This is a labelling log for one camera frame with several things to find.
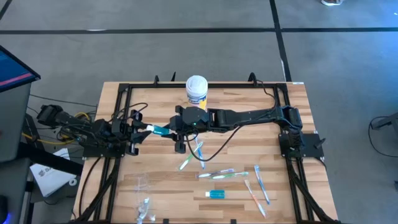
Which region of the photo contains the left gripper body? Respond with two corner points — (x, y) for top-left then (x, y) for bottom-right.
(112, 109), (144, 156)

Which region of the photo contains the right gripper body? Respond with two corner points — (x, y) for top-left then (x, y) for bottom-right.
(175, 105), (210, 154)

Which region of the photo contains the clear plastic bag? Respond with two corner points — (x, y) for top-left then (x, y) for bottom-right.
(134, 173), (157, 224)

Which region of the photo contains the purple white toothbrush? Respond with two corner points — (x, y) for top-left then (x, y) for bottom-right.
(196, 168), (236, 179)

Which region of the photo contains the orange white toothbrush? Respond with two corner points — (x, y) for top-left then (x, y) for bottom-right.
(243, 179), (268, 218)

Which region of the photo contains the Lysol wipes canister yellow label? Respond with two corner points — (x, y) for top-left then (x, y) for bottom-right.
(185, 75), (208, 110)

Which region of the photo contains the black desk bar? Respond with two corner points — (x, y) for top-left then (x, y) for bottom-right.
(17, 141), (85, 177)

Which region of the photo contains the white printed paper sheet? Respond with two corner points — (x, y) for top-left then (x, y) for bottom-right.
(29, 147), (78, 198)

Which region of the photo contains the grey cabinet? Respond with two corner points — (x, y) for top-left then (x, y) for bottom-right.
(0, 82), (32, 163)

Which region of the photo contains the grey floor stand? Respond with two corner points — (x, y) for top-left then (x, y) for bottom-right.
(371, 111), (398, 131)

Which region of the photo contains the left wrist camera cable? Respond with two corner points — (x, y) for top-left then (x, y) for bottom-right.
(113, 101), (149, 121)

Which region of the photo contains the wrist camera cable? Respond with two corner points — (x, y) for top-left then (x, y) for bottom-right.
(183, 124), (243, 162)
(113, 101), (149, 121)

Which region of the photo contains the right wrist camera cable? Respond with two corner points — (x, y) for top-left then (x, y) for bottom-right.
(183, 124), (243, 162)

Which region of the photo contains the black aluminium table frame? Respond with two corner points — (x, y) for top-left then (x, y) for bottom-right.
(73, 72), (341, 224)

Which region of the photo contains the thin black floor cable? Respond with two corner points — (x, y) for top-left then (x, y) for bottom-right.
(29, 93), (99, 109)

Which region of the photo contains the yellow floor cable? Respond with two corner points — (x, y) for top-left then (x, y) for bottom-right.
(21, 111), (94, 146)

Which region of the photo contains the right arm supply cable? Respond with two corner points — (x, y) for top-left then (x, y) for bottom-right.
(257, 80), (278, 110)

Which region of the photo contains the black looped floor cable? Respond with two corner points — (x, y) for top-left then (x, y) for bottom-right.
(368, 115), (398, 159)

